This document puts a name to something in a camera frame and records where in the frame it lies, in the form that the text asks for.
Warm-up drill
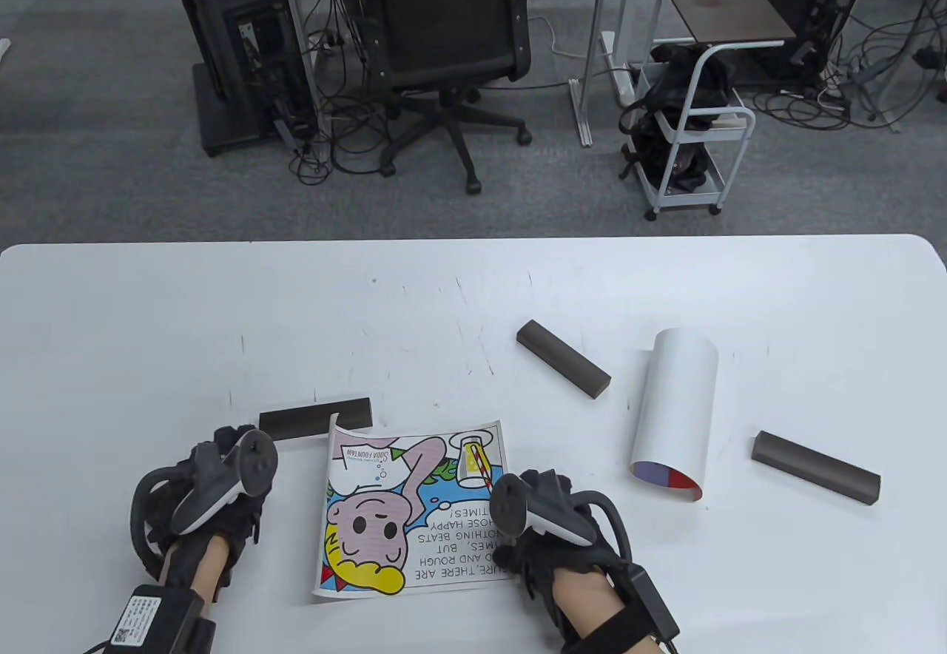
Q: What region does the person's left hand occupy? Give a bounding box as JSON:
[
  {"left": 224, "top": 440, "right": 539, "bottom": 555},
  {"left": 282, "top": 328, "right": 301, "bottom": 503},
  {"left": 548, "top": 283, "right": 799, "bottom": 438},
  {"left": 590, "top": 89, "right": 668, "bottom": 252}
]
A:
[{"left": 132, "top": 425, "right": 278, "bottom": 588}]

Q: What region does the person's right hand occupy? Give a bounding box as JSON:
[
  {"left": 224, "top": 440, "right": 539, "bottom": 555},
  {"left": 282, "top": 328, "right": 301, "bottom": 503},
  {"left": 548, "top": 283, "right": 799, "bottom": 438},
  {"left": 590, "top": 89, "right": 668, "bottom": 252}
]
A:
[{"left": 492, "top": 468, "right": 637, "bottom": 640}]

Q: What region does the black and white handheld controller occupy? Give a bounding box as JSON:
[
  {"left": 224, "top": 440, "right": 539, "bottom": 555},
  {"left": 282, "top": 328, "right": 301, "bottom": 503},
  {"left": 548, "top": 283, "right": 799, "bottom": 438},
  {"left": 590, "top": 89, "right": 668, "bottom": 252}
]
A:
[
  {"left": 172, "top": 428, "right": 278, "bottom": 535},
  {"left": 490, "top": 473, "right": 599, "bottom": 545}
]

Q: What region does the dark brown paperweight block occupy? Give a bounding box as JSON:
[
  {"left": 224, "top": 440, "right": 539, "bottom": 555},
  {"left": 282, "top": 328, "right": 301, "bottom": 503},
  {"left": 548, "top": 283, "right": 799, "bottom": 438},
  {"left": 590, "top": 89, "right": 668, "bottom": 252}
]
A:
[
  {"left": 516, "top": 320, "right": 613, "bottom": 398},
  {"left": 752, "top": 431, "right": 882, "bottom": 505},
  {"left": 258, "top": 397, "right": 374, "bottom": 443}
]

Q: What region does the pink face cartoon poster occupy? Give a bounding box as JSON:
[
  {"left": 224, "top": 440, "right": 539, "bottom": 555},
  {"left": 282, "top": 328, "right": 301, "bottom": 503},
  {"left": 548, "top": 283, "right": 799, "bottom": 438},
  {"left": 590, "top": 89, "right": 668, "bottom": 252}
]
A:
[{"left": 311, "top": 419, "right": 513, "bottom": 601}]

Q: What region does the colour striped cartoon poster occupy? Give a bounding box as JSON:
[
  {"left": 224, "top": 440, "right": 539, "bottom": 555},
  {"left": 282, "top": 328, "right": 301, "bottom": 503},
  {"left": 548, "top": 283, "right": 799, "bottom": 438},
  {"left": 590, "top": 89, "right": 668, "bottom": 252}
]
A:
[{"left": 629, "top": 327, "right": 720, "bottom": 501}]

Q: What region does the person's left forearm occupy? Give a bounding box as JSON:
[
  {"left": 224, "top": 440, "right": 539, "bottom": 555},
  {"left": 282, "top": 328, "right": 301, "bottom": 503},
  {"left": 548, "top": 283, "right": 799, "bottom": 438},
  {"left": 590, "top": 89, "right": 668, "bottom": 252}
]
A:
[{"left": 159, "top": 536, "right": 232, "bottom": 607}]

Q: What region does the person's right forearm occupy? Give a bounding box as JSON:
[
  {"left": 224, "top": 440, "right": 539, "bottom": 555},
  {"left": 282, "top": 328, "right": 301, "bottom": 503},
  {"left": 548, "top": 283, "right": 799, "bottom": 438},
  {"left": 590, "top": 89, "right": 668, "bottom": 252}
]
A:
[{"left": 553, "top": 571, "right": 630, "bottom": 644}]

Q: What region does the grey metal desk leg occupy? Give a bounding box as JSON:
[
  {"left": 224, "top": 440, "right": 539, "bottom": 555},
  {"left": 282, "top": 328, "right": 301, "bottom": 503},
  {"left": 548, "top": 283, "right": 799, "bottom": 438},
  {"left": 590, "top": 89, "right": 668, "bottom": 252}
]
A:
[
  {"left": 568, "top": 0, "right": 638, "bottom": 149},
  {"left": 275, "top": 0, "right": 331, "bottom": 161}
]

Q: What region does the black bag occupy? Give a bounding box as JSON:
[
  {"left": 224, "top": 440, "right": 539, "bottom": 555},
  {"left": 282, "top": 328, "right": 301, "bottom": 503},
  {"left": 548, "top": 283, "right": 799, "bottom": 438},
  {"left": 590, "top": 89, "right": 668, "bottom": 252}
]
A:
[{"left": 620, "top": 44, "right": 733, "bottom": 194}]

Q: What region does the white rolling cart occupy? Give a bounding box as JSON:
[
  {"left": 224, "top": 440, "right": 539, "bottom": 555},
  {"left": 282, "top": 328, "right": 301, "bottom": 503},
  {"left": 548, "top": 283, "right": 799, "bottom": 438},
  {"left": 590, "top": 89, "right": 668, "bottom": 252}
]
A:
[{"left": 635, "top": 40, "right": 786, "bottom": 223}]

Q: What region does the black computer tower on stand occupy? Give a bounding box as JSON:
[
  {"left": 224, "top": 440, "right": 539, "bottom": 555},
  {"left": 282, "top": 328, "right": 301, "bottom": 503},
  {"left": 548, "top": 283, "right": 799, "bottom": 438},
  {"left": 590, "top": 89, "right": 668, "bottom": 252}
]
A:
[{"left": 172, "top": 0, "right": 317, "bottom": 159}]

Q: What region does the white power strip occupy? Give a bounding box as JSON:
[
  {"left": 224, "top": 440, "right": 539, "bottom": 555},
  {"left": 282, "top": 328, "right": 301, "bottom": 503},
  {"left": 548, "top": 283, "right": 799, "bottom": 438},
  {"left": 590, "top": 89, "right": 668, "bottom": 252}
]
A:
[{"left": 601, "top": 31, "right": 638, "bottom": 109}]

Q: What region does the black office chair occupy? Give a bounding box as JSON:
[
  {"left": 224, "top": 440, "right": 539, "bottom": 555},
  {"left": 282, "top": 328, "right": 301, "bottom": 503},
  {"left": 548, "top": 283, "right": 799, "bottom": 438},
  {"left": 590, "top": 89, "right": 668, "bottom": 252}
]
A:
[{"left": 354, "top": 0, "right": 535, "bottom": 196}]

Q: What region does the brown top side table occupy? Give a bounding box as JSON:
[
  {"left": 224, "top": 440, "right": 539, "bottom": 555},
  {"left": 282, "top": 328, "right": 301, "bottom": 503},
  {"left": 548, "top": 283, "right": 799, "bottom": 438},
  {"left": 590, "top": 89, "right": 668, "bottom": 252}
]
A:
[{"left": 648, "top": 0, "right": 798, "bottom": 63}]

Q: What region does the black glove sensor cable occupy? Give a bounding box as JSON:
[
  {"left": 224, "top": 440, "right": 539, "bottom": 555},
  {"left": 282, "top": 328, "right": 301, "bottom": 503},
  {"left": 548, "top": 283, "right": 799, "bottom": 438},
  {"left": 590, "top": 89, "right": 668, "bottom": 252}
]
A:
[
  {"left": 577, "top": 491, "right": 638, "bottom": 575},
  {"left": 132, "top": 462, "right": 195, "bottom": 581}
]

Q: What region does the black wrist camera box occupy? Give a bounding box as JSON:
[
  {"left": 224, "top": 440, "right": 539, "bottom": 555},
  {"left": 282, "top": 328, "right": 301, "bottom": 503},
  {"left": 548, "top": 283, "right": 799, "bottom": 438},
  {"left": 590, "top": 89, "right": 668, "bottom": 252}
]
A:
[
  {"left": 109, "top": 584, "right": 217, "bottom": 654},
  {"left": 562, "top": 565, "right": 681, "bottom": 654}
]

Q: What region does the tangle of black cables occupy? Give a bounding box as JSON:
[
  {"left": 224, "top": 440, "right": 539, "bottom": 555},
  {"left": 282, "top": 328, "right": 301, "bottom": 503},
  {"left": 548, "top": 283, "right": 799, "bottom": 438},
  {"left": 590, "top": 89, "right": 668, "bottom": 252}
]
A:
[
  {"left": 292, "top": 0, "right": 394, "bottom": 186},
  {"left": 753, "top": 0, "right": 947, "bottom": 134}
]

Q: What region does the white floor cable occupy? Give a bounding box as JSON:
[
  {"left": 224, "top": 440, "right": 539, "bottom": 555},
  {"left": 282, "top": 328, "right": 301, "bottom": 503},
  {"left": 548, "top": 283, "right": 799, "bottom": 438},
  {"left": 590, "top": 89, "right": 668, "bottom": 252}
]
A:
[{"left": 529, "top": 14, "right": 604, "bottom": 61}]

